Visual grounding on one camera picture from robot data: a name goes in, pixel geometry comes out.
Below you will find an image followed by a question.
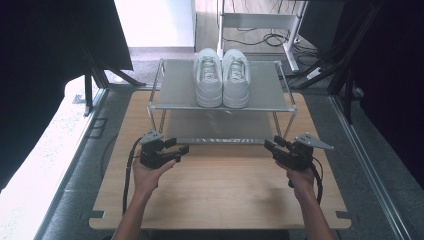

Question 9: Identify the aluminium floor rail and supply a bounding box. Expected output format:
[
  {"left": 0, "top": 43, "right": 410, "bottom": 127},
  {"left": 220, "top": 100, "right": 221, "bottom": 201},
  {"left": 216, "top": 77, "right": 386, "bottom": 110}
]
[
  {"left": 33, "top": 87, "right": 110, "bottom": 240},
  {"left": 329, "top": 94, "right": 415, "bottom": 240}
]

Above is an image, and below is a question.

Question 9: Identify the dark curtain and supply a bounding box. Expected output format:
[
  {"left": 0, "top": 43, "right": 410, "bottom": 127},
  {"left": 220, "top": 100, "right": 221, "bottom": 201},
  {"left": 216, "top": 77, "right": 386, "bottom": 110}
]
[{"left": 0, "top": 0, "right": 134, "bottom": 193}]

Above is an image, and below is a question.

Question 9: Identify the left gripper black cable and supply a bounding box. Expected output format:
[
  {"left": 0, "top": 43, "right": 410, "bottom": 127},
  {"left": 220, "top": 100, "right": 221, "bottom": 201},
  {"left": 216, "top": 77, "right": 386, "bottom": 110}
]
[{"left": 121, "top": 136, "right": 144, "bottom": 215}]

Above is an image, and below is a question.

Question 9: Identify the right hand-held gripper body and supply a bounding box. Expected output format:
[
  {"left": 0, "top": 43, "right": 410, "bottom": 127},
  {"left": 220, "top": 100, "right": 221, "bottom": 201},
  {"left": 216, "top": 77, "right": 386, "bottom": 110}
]
[{"left": 273, "top": 132, "right": 335, "bottom": 172}]

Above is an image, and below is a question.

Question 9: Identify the black metal stand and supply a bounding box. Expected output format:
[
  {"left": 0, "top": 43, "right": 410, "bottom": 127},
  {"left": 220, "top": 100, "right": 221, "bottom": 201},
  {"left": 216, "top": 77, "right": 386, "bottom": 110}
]
[
  {"left": 285, "top": 0, "right": 381, "bottom": 125},
  {"left": 82, "top": 46, "right": 148, "bottom": 118}
]

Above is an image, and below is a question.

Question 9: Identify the person's left hand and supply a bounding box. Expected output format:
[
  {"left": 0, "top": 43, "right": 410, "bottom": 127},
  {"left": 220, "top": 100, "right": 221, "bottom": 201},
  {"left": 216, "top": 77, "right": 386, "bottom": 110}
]
[{"left": 131, "top": 156, "right": 177, "bottom": 198}]

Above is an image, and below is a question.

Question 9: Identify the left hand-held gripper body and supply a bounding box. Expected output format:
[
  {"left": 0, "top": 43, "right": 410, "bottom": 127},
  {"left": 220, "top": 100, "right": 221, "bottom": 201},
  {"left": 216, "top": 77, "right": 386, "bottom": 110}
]
[{"left": 138, "top": 129, "right": 183, "bottom": 170}]

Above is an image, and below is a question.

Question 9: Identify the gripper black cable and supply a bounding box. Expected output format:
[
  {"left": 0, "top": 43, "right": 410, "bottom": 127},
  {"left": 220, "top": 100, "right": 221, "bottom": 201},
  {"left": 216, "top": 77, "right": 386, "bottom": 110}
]
[
  {"left": 288, "top": 155, "right": 325, "bottom": 206},
  {"left": 121, "top": 136, "right": 144, "bottom": 215}
]

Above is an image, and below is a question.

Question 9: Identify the person's right hand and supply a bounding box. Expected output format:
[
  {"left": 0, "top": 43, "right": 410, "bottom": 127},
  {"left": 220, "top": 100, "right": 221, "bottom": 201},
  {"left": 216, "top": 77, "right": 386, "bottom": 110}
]
[{"left": 275, "top": 160, "right": 316, "bottom": 202}]

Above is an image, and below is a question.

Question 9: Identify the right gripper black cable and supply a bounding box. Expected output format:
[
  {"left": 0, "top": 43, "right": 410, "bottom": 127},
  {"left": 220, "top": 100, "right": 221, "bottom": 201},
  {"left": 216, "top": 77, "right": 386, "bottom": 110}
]
[{"left": 288, "top": 155, "right": 325, "bottom": 206}]

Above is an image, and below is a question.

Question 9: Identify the white power strip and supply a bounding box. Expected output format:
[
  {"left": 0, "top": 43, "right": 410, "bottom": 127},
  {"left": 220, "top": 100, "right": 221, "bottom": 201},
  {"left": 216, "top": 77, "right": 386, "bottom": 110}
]
[{"left": 306, "top": 67, "right": 323, "bottom": 81}]

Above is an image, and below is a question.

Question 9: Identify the white sneaker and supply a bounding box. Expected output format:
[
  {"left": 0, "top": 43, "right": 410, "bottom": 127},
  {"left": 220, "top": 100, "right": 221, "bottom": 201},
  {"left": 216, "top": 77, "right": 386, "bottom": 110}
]
[
  {"left": 221, "top": 48, "right": 252, "bottom": 109},
  {"left": 192, "top": 47, "right": 224, "bottom": 108}
]

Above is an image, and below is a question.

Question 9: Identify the black floor cable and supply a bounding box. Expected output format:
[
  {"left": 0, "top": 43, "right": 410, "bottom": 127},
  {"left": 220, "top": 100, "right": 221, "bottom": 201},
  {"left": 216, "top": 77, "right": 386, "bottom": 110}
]
[{"left": 222, "top": 27, "right": 292, "bottom": 48}]

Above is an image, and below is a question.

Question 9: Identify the metal shoe rack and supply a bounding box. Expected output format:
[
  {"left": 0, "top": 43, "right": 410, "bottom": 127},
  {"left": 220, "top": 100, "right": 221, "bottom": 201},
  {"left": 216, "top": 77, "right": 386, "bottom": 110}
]
[{"left": 146, "top": 58, "right": 298, "bottom": 146}]

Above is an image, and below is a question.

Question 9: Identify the white desk frame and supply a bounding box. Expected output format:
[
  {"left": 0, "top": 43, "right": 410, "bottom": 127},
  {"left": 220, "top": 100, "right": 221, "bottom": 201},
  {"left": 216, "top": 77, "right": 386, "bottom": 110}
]
[{"left": 216, "top": 0, "right": 308, "bottom": 73}]

